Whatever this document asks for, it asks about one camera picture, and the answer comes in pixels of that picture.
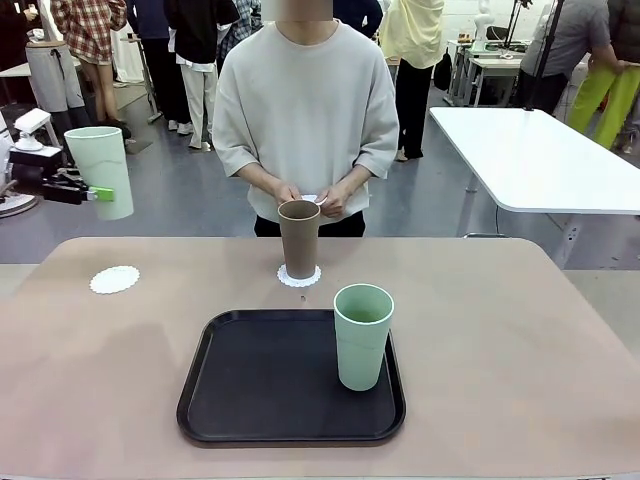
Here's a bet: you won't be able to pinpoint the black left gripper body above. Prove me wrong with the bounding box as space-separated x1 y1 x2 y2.
10 162 88 206

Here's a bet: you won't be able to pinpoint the light green tall cup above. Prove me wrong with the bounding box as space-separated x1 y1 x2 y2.
333 283 396 392
64 126 135 222

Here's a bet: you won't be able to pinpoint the brown tall cup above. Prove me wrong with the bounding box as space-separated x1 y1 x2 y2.
277 199 322 280

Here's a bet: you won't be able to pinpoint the person's left forearm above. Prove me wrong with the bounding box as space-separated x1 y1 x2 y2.
339 163 376 194

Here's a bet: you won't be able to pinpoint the person's right forearm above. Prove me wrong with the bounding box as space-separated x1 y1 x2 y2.
234 160 281 191

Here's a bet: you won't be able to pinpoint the person's right hand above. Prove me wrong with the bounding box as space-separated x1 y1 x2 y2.
272 180 302 204

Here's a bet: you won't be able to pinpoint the person's left hand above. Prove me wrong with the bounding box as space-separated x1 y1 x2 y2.
319 181 352 219

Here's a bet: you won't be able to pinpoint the person in dark clothes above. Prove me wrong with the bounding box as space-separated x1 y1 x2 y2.
127 0 174 126

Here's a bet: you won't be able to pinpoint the person in plaid shirt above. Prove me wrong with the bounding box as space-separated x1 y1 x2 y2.
49 0 129 126

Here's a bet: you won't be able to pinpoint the person black top white trousers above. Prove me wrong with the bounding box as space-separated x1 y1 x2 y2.
164 0 241 151

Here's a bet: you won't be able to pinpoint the person in beige sweater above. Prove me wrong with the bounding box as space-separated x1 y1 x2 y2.
212 0 400 239

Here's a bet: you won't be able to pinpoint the black serving tray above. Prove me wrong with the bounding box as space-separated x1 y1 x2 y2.
175 308 407 448

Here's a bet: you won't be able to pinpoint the person in yellow top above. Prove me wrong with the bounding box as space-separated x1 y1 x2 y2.
379 0 446 162

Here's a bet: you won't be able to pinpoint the black hanging backpack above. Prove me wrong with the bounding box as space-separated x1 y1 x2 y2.
432 49 454 94

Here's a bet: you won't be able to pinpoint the grey background desk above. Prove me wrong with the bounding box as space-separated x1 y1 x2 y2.
447 38 531 108

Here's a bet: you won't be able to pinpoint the white table with grey legs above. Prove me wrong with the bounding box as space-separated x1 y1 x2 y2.
428 106 640 274

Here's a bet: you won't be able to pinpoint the person in grey shirt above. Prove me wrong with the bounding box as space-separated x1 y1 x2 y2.
514 0 626 116

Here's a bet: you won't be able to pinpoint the person in neon green trousers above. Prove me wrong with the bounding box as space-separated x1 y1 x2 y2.
567 0 640 151

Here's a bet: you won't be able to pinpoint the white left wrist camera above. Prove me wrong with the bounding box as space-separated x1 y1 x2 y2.
13 112 54 152

